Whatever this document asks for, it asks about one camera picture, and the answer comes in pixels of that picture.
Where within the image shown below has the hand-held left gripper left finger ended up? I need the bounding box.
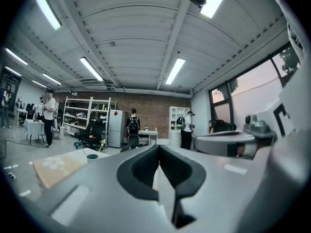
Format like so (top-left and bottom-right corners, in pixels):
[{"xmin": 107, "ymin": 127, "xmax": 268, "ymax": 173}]
[{"xmin": 36, "ymin": 144, "xmax": 176, "ymax": 233}]

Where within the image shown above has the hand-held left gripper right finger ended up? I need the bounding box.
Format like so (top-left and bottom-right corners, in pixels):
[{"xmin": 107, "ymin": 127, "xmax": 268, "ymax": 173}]
[{"xmin": 159, "ymin": 144, "xmax": 274, "ymax": 233}]

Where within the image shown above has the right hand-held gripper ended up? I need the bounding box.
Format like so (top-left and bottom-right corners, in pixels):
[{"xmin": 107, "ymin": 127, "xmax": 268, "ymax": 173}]
[{"xmin": 243, "ymin": 64, "xmax": 311, "ymax": 145}]

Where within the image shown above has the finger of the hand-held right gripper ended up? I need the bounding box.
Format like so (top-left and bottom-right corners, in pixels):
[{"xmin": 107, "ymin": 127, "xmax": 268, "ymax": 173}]
[{"xmin": 194, "ymin": 130, "xmax": 259, "ymax": 159}]

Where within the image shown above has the white cup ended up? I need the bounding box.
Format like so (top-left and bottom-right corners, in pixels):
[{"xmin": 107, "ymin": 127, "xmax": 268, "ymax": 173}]
[{"xmin": 86, "ymin": 153, "xmax": 100, "ymax": 164}]

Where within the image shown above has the large black-framed window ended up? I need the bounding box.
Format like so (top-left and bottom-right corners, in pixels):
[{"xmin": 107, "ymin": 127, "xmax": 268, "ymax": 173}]
[{"xmin": 208, "ymin": 42, "xmax": 302, "ymax": 132}]

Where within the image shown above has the green backpack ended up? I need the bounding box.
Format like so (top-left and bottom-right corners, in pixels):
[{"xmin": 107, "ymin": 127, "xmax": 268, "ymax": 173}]
[{"xmin": 176, "ymin": 116, "xmax": 187, "ymax": 130}]

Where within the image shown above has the brown mat with white flower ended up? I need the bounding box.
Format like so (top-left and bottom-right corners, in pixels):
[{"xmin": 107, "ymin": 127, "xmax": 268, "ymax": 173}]
[{"xmin": 31, "ymin": 154, "xmax": 88, "ymax": 189}]

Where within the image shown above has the white arched cabinet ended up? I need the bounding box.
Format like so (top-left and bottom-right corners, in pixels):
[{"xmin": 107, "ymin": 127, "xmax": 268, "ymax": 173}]
[{"xmin": 168, "ymin": 106, "xmax": 193, "ymax": 143}]

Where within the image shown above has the black office chair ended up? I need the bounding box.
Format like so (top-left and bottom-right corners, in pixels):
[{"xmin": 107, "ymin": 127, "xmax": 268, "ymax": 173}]
[{"xmin": 79, "ymin": 118, "xmax": 105, "ymax": 150}]

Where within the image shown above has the small white desk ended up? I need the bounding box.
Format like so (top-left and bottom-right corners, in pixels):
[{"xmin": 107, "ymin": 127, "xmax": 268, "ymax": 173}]
[{"xmin": 139, "ymin": 130, "xmax": 159, "ymax": 146}]

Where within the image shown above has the white refrigerator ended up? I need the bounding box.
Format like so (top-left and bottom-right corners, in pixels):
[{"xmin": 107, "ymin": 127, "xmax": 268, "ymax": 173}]
[{"xmin": 107, "ymin": 109, "xmax": 126, "ymax": 149}]

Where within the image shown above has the black backpack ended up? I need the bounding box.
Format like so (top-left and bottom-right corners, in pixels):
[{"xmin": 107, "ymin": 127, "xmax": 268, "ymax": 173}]
[{"xmin": 128, "ymin": 116, "xmax": 139, "ymax": 136}]

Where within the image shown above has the white metal shelf rack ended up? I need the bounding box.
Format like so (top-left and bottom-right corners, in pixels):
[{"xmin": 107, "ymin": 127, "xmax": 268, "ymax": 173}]
[{"xmin": 62, "ymin": 96, "xmax": 112, "ymax": 141}]

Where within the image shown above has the table with white cloth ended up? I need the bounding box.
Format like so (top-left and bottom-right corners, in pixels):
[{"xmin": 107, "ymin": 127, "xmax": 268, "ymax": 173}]
[{"xmin": 23, "ymin": 118, "xmax": 46, "ymax": 146}]

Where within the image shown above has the ceiling air conditioner unit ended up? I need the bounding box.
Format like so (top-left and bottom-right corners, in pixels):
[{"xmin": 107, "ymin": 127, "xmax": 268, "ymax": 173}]
[{"xmin": 78, "ymin": 78, "xmax": 109, "ymax": 91}]

